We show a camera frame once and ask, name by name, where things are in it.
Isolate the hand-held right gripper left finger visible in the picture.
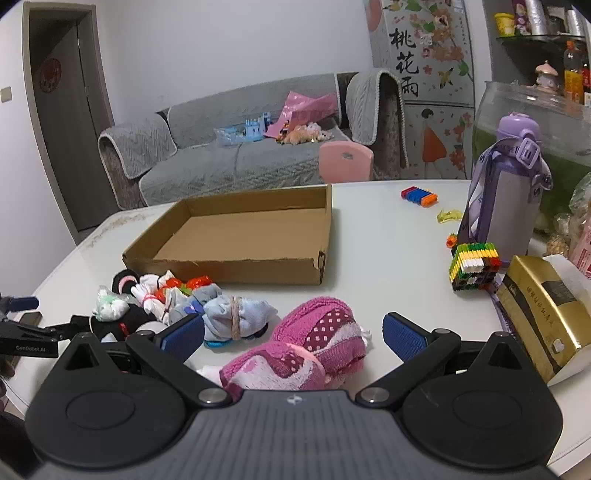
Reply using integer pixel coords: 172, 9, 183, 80
60, 315, 228, 408

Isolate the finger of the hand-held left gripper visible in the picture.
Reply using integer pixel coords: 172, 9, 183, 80
0, 295, 40, 313
44, 316, 94, 343

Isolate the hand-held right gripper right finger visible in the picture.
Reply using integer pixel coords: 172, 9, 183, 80
355, 312, 532, 409

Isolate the white and green sock bundle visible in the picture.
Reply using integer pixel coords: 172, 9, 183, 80
92, 286, 131, 322

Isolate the grey sock bundle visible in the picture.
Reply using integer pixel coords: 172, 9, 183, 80
168, 284, 223, 325

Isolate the colourful clown doll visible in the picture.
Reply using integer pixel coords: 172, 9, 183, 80
157, 272, 180, 301

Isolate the black and pink sock bundle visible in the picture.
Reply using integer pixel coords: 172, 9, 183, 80
112, 270, 139, 294

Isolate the pink dotted sock bundle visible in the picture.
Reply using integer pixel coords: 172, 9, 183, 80
198, 342, 327, 402
271, 296, 373, 376

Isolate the shallow cardboard box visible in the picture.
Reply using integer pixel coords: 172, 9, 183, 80
122, 184, 334, 286

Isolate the white desktop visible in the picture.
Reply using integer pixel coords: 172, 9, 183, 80
7, 180, 591, 478

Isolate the colourful building block toy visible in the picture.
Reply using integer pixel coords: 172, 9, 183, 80
447, 242, 502, 292

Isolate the gold tissue box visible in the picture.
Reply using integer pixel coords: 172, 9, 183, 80
495, 255, 591, 387

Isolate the blue and orange block strip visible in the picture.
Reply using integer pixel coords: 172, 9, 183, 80
401, 186, 438, 206

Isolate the dark grey door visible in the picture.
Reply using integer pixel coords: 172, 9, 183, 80
23, 2, 119, 232

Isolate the purple water bottle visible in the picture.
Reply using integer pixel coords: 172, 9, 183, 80
457, 113, 554, 257

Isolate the grey sofa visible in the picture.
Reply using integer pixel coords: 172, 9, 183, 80
98, 69, 410, 210

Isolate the pink plastic chair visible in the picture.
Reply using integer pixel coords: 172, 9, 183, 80
318, 142, 375, 184

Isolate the pink packet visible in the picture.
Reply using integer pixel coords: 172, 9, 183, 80
570, 226, 591, 278

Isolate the clear plastic bag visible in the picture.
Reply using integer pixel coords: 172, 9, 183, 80
213, 127, 245, 147

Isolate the clear snack bag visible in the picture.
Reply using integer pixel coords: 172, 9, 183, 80
551, 173, 591, 259

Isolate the blue toy castle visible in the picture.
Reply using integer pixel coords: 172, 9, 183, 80
235, 113, 271, 141

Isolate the red round door decoration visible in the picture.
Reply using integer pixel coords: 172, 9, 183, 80
38, 58, 63, 93

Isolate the plush toy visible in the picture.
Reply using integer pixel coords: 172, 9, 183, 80
277, 122, 334, 147

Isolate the glass fish bowl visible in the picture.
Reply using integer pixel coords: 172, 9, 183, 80
472, 80, 591, 232

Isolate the fridge with flower stickers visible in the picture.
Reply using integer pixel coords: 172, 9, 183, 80
365, 0, 476, 181

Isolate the pink teapot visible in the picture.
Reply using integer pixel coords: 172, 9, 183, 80
536, 61, 562, 94

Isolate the orange drink bottle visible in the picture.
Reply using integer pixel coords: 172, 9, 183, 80
563, 41, 585, 105

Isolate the silver foil roll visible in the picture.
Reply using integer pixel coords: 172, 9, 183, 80
526, 0, 555, 36

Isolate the glass wall shelf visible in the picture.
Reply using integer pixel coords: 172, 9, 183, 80
496, 33, 591, 48

